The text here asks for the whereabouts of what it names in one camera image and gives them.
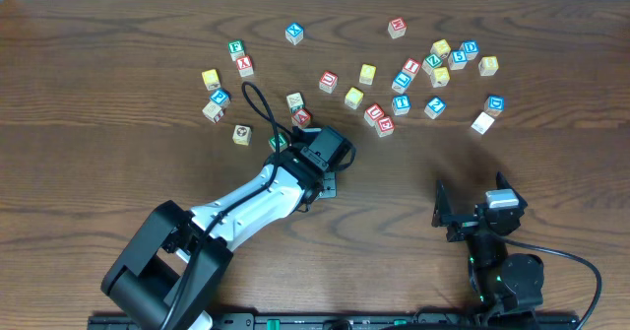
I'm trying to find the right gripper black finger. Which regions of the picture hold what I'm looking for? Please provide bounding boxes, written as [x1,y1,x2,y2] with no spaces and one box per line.
[431,180,452,228]
[495,171,512,190]

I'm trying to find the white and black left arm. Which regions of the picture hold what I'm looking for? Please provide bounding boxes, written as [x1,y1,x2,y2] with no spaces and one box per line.
[100,126,356,329]

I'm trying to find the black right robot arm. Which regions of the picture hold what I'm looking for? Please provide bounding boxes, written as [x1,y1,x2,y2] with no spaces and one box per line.
[431,173,544,326]

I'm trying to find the red A block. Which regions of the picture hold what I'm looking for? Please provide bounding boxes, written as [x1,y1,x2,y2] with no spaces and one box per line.
[291,108,312,129]

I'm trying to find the green N block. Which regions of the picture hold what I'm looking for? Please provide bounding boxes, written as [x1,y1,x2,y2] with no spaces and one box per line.
[268,133,288,152]

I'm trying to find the beige block with green side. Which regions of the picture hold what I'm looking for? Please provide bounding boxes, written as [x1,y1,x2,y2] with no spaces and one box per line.
[286,92,305,114]

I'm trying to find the yellow block lower middle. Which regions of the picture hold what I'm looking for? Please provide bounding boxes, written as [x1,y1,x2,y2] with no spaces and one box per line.
[345,87,364,109]

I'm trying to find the red E block lower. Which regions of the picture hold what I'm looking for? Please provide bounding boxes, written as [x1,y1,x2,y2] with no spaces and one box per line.
[375,116,395,137]

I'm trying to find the red e block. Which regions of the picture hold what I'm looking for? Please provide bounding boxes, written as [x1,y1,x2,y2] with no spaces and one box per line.
[375,116,395,137]
[388,17,407,39]

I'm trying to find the plain white block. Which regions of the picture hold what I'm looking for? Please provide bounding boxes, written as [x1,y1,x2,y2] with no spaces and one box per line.
[472,112,495,135]

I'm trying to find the red U block upper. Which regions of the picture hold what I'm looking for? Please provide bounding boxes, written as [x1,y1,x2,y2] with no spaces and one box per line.
[319,71,339,94]

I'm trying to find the blue D block lower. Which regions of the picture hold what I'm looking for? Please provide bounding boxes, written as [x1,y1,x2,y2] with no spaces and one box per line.
[483,96,505,117]

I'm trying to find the blue d block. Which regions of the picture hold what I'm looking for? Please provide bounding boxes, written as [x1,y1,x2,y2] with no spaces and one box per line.
[483,96,505,117]
[460,40,479,61]

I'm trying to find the beige picture block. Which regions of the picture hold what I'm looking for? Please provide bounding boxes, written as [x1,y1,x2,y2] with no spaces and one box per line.
[232,125,252,146]

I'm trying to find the yellow block upper middle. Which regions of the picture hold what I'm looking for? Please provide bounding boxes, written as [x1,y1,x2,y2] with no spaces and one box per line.
[359,64,376,85]

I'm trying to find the blue T block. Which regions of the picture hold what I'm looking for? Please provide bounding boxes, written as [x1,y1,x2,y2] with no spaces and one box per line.
[392,95,411,115]

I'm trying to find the blue 2 block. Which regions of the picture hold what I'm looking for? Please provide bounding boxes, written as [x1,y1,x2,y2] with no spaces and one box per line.
[424,97,446,119]

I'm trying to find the blue L block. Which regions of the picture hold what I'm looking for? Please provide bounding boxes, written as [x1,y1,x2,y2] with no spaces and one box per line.
[392,72,412,94]

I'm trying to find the red Y block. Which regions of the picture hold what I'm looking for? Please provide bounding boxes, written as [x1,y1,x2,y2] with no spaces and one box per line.
[236,55,254,78]

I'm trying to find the blue P block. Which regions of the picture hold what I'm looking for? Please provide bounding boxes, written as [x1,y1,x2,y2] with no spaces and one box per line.
[210,89,230,109]

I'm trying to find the yellow 8 block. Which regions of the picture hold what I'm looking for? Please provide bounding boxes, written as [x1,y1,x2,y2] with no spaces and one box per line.
[478,56,499,77]

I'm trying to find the red I block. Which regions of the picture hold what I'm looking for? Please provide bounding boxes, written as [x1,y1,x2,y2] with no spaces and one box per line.
[402,58,421,80]

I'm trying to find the beige block red side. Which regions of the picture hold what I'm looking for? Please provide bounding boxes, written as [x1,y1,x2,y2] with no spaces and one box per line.
[202,101,224,123]

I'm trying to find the blue X block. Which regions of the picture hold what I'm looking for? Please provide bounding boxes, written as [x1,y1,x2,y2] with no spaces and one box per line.
[284,23,304,45]

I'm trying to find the yellow block below Z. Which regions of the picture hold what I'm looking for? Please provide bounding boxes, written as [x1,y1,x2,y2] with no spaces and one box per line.
[430,67,450,88]

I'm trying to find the yellow block far left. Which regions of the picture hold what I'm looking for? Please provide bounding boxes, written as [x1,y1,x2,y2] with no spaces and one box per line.
[202,69,221,91]

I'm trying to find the green F block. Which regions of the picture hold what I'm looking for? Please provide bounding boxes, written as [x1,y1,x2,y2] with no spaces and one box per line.
[227,39,245,61]

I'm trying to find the blue 5 block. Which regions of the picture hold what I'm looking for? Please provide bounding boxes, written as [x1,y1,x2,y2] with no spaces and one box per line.
[448,50,468,71]

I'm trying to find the green Z block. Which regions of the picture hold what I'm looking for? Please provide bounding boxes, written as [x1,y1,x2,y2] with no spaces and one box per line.
[421,53,442,75]

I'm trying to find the blue D block upper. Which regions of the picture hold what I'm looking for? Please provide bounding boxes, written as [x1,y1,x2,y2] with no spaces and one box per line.
[460,40,479,61]

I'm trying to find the red E block top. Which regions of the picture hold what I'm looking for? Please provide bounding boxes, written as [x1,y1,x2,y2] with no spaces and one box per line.
[388,17,407,39]

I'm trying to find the yellow block top right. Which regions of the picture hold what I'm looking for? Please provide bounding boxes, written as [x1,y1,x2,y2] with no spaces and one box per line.
[430,39,451,59]

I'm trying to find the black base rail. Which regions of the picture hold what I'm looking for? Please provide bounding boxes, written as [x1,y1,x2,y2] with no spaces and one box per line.
[87,310,581,330]

